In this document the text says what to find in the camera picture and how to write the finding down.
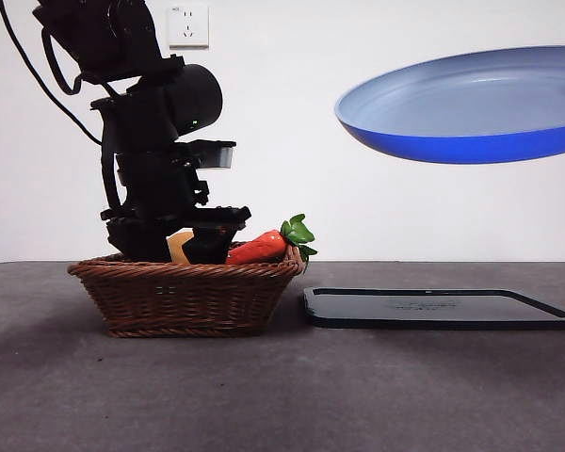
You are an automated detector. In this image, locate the black cutting board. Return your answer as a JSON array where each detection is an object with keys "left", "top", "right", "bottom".
[{"left": 303, "top": 286, "right": 565, "bottom": 331}]

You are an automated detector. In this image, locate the tan potato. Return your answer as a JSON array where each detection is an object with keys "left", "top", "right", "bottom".
[{"left": 166, "top": 230, "right": 194, "bottom": 265}]

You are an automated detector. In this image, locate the black cable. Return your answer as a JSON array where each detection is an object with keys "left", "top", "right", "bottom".
[
  {"left": 40, "top": 25, "right": 84, "bottom": 96},
  {"left": 0, "top": 0, "right": 104, "bottom": 145}
]

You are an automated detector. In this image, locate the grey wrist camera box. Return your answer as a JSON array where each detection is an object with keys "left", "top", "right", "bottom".
[{"left": 187, "top": 139, "right": 237, "bottom": 170}]

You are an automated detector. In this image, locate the white wall socket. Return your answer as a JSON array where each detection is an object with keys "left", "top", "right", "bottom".
[{"left": 165, "top": 4, "right": 210, "bottom": 50}]

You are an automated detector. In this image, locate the brown wicker basket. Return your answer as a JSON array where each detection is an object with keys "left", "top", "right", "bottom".
[{"left": 67, "top": 240, "right": 308, "bottom": 339}]

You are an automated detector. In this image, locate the orange carrot with green leaves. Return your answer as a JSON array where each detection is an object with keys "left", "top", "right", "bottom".
[{"left": 224, "top": 213, "right": 318, "bottom": 277}]

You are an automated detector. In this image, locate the light blue round plate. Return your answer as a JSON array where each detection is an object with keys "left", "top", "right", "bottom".
[{"left": 333, "top": 45, "right": 565, "bottom": 165}]

